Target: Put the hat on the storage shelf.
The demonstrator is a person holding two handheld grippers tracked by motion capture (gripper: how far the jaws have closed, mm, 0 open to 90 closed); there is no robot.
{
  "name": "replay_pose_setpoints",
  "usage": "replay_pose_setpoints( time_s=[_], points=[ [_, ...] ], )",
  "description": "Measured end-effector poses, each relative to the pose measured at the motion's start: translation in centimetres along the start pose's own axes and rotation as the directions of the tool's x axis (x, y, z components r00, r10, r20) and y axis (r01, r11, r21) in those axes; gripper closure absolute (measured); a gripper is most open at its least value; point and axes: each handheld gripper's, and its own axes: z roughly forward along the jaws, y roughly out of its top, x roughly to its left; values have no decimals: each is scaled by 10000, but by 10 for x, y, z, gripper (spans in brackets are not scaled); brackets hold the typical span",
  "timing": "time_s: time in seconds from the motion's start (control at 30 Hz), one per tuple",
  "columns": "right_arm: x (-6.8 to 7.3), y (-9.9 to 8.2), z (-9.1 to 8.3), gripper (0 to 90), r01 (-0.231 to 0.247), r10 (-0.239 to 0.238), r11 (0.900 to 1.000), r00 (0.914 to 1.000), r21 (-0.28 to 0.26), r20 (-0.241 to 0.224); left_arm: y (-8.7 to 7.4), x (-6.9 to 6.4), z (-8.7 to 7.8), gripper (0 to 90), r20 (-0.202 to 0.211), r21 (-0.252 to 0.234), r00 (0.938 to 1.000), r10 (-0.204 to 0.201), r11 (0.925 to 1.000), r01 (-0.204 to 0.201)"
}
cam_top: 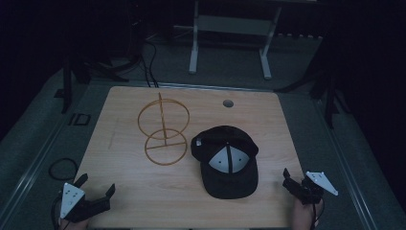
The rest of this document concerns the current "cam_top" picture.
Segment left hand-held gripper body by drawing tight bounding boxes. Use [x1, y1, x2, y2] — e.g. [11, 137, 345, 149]
[59, 182, 112, 223]

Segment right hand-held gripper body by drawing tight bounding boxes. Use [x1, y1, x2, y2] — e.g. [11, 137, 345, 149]
[294, 171, 340, 206]

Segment black baseball cap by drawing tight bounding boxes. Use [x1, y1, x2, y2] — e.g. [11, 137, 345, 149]
[190, 125, 259, 200]

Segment gold wire hat stand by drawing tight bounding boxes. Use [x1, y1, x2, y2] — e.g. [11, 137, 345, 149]
[137, 92, 192, 167]

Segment person's left hand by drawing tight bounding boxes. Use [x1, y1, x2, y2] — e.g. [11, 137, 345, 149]
[58, 218, 91, 230]

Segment person's right hand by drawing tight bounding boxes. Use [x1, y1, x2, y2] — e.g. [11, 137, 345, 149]
[291, 198, 324, 230]

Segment black tripod stand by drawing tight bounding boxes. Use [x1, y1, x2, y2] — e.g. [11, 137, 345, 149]
[273, 32, 352, 130]
[53, 47, 143, 115]

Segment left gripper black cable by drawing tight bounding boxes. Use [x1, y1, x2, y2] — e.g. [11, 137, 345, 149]
[50, 191, 64, 230]

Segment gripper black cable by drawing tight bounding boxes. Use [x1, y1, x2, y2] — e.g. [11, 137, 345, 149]
[50, 191, 64, 230]
[310, 199, 326, 229]

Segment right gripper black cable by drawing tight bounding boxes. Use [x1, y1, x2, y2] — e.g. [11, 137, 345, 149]
[310, 199, 326, 229]

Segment coiled black floor cable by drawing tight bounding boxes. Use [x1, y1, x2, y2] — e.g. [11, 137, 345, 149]
[48, 157, 79, 182]

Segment black rectangular floor bracket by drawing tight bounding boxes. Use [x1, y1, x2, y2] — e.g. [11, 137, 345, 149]
[67, 112, 92, 127]

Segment black cables on floor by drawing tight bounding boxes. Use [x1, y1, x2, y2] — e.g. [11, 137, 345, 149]
[139, 40, 160, 89]

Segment white metal desk frame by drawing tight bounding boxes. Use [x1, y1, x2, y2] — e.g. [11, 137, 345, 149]
[172, 0, 283, 81]

